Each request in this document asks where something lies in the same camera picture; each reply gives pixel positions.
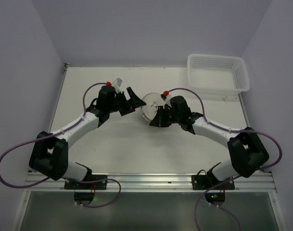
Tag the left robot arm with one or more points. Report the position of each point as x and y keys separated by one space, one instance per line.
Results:
x=50 y=151

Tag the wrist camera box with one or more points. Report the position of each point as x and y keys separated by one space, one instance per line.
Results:
x=117 y=85
x=166 y=96

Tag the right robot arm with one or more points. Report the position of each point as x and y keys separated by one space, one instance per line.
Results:
x=246 y=151

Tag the white plastic basket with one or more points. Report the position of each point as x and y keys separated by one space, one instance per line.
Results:
x=216 y=74

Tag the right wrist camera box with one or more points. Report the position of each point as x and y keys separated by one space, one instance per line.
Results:
x=166 y=96

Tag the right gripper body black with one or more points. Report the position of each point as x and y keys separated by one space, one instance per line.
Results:
x=165 y=115

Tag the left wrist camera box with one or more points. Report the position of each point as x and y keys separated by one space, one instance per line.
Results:
x=117 y=85

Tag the aluminium rail frame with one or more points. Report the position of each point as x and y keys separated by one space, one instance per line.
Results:
x=148 y=170

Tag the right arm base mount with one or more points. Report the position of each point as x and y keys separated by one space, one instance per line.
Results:
x=205 y=180

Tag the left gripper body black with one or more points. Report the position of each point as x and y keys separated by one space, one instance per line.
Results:
x=123 y=102

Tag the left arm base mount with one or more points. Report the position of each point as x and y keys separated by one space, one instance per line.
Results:
x=85 y=192

